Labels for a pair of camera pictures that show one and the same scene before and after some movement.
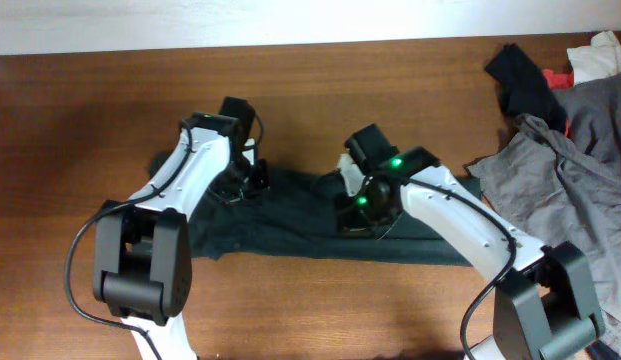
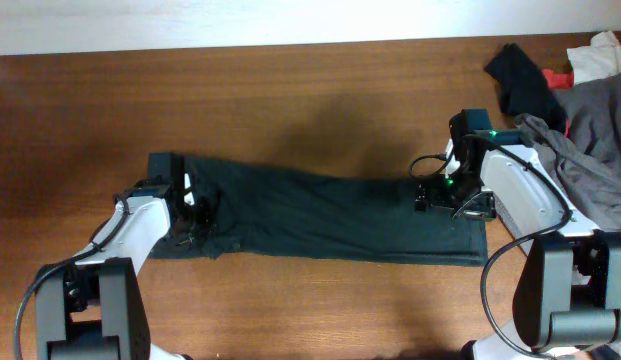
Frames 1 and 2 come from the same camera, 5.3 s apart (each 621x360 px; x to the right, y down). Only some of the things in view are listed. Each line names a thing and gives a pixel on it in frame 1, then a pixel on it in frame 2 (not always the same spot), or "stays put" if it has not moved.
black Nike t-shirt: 296,209 stays put
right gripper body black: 364,211 → 461,192
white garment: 606,56 stays put
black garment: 524,88 stays put
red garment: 560,80 stays put
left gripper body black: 242,181 → 200,220
